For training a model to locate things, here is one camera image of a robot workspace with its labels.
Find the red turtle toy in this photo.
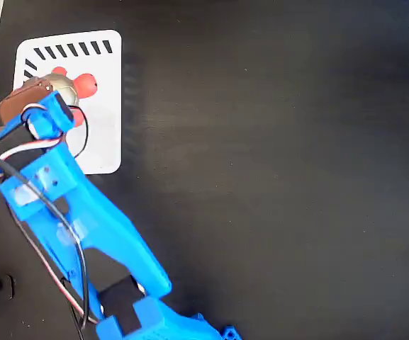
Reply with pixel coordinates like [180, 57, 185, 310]
[49, 66, 99, 128]

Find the white slotted plastic tray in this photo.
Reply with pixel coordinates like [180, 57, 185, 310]
[12, 29, 123, 176]

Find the white red servo wire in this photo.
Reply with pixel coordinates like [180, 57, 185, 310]
[0, 102, 101, 326]

